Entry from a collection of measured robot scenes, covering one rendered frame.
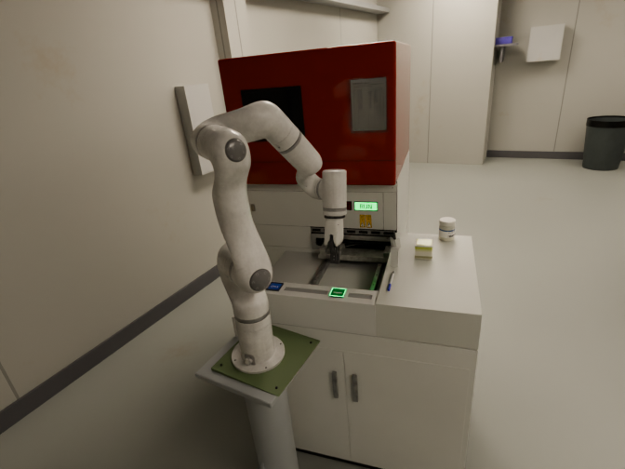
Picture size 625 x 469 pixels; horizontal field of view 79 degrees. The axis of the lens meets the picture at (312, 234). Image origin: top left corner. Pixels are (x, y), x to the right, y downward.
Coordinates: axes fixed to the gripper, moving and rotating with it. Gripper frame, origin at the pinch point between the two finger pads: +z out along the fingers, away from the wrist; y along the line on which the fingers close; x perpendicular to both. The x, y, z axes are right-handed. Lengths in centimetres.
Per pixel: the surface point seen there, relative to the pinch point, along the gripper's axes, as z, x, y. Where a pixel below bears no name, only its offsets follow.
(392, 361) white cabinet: 40.2, 20.9, -3.8
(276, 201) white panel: -12, -47, -57
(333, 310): 20.4, -0.8, 0.1
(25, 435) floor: 115, -179, 5
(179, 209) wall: 7, -167, -130
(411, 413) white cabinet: 65, 29, -9
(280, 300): 18.5, -22.0, 0.5
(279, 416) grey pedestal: 58, -17, 16
